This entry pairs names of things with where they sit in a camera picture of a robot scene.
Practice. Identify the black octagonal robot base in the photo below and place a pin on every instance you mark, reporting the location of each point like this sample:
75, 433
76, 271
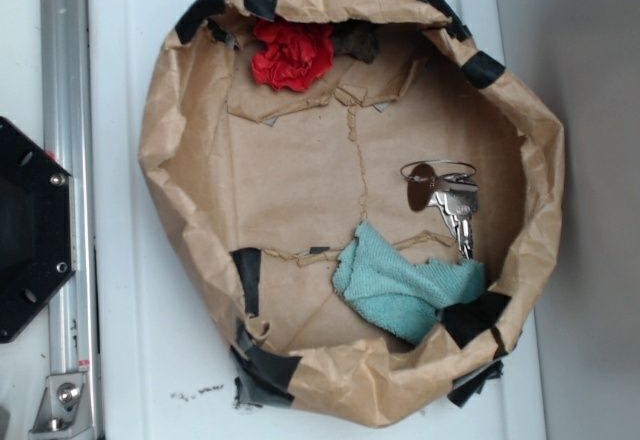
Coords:
36, 230

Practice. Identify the light blue terry cloth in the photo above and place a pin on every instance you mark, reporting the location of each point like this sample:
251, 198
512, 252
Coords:
391, 293

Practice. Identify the red crumpled cloth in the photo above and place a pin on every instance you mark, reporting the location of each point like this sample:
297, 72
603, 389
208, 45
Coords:
295, 54

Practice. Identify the brown paper bag bin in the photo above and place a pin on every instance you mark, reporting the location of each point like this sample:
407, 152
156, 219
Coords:
259, 191

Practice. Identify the brown oval key fob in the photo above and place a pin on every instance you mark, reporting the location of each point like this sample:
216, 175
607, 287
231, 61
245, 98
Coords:
421, 186

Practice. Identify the silver keys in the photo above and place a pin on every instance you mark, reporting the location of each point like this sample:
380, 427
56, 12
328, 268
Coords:
456, 197

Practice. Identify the dark brown rock chunk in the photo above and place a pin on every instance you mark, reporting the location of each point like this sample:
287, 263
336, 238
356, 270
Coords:
357, 39

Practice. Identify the aluminium extrusion rail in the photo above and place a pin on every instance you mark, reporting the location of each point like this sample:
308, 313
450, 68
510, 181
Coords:
72, 312

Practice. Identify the metal corner bracket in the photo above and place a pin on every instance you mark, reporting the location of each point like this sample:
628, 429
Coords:
65, 410

